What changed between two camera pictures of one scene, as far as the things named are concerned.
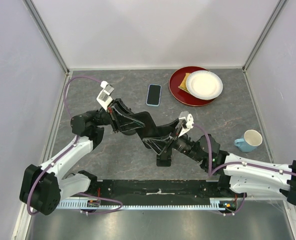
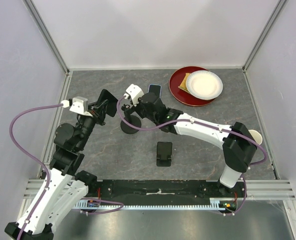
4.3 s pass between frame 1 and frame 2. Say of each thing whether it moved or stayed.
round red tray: stayed
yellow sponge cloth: stayed
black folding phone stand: stayed
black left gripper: moved
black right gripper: moved
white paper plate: stayed
